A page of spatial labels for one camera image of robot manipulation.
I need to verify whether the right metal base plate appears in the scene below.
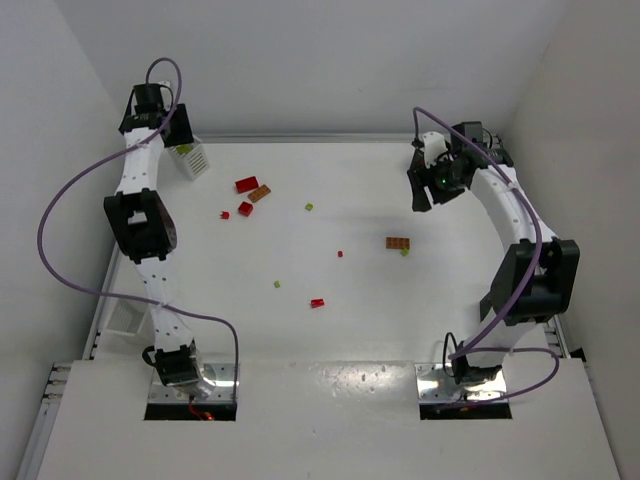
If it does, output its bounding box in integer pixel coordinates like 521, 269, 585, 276
415, 363, 507, 406

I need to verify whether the white slotted bin back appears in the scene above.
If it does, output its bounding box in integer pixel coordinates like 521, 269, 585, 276
169, 137, 211, 181

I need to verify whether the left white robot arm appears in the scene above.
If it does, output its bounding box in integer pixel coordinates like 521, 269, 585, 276
103, 83, 202, 394

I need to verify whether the metal base plate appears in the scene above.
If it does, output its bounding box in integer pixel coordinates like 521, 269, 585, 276
415, 363, 507, 406
147, 362, 239, 405

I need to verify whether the white slotted bin left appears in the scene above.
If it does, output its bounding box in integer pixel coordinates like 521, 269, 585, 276
104, 299, 144, 337

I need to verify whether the large red lego brick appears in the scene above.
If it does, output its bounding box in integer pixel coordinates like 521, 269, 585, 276
235, 176, 259, 194

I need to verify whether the purple cable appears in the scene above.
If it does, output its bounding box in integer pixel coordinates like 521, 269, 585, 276
412, 106, 560, 407
37, 57, 238, 401

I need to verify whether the black slotted bin right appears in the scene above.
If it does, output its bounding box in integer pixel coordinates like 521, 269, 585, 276
479, 293, 493, 321

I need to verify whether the orange lego plate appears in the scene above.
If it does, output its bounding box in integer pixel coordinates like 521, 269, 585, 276
248, 184, 271, 203
385, 237, 410, 250

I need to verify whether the white slotted bin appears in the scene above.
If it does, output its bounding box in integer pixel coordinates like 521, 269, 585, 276
104, 299, 144, 337
169, 137, 211, 181

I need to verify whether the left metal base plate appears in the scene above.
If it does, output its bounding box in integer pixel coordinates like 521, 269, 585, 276
147, 362, 239, 405

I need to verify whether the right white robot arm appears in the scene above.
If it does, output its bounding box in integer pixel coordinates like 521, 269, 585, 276
407, 122, 580, 384

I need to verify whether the orange lego plate left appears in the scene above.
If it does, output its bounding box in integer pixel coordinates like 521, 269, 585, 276
248, 184, 271, 203

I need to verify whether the small red square lego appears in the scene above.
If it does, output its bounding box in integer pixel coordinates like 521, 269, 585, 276
238, 202, 254, 217

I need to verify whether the lime lego brick front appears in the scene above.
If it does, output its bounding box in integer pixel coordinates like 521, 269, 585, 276
175, 144, 193, 155

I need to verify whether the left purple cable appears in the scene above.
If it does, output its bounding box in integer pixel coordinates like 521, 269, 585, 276
37, 57, 238, 401

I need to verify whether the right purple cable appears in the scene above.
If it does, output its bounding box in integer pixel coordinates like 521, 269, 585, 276
412, 106, 560, 407

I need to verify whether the orange lego plate right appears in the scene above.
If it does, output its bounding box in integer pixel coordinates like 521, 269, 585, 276
385, 237, 410, 250

